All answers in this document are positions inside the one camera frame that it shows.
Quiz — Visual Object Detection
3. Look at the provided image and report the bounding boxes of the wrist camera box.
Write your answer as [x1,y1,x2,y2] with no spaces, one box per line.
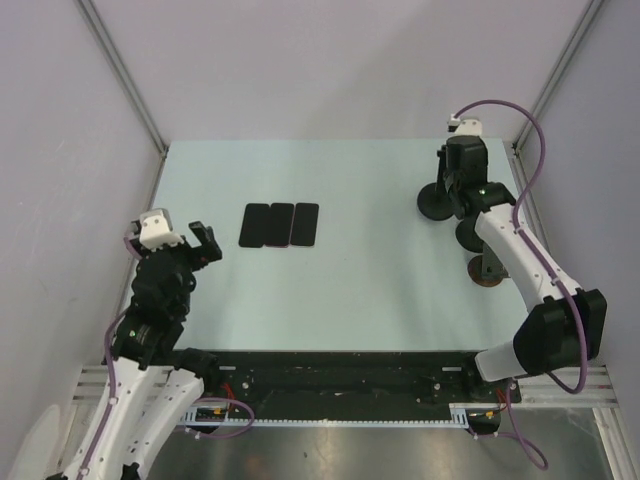
[447,114,483,137]
[128,208,184,251]

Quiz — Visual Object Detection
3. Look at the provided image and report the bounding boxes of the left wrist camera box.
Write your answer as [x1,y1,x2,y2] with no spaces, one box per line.
[128,208,184,251]

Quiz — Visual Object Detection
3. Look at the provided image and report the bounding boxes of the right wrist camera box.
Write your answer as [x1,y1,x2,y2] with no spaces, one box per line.
[447,114,483,137]

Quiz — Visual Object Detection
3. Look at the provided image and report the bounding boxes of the black phone stand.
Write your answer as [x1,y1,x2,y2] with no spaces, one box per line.
[455,218,484,254]
[417,177,453,221]

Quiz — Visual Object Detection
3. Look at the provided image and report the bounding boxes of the white cable duct rail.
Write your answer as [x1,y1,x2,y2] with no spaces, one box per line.
[182,402,501,430]

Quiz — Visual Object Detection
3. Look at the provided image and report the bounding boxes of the black phone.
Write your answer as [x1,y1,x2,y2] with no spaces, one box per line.
[238,203,270,248]

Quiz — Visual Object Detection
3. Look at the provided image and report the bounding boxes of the brown base phone stand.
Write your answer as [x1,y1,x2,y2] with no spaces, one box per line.
[467,249,509,288]

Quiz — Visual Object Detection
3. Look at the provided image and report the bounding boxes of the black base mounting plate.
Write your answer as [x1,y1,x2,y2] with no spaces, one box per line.
[214,351,517,403]

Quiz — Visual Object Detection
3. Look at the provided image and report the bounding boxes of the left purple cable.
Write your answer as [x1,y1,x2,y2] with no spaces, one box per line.
[69,234,256,476]

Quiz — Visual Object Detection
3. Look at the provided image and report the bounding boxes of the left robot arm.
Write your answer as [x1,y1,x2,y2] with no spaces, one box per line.
[58,210,222,479]

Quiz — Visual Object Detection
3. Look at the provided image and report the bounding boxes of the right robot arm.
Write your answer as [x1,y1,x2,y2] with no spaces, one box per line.
[439,134,607,401]

